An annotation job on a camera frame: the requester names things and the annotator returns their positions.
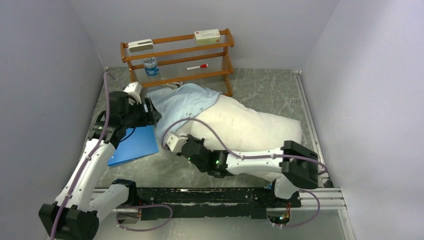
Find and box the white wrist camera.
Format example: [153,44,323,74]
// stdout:
[165,132,188,153]
[123,82,142,104]

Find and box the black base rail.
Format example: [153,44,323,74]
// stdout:
[137,187,301,221]

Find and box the white pillow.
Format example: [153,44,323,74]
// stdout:
[180,96,302,152]

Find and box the blue flat board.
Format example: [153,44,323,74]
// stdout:
[107,125,159,167]

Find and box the white eraser block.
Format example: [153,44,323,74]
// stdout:
[127,39,154,53]

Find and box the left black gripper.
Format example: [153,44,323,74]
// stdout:
[120,96,161,129]

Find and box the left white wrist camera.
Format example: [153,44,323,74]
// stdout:
[123,82,142,104]

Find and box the red capped white marker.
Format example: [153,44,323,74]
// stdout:
[186,63,209,71]

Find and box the aluminium table edge rail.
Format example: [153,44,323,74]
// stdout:
[293,70,356,240]

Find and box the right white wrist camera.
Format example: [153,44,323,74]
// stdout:
[165,132,188,153]

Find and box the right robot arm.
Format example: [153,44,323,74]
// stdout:
[166,135,324,207]

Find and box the wooden shelf rack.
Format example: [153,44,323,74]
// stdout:
[120,28,235,97]

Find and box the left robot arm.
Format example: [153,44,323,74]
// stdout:
[38,91,161,240]

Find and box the white box with red label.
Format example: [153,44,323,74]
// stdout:
[194,29,221,45]

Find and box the light blue pillowcase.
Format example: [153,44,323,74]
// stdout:
[146,83,222,149]

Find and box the small stapler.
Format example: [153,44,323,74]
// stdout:
[161,82,182,89]

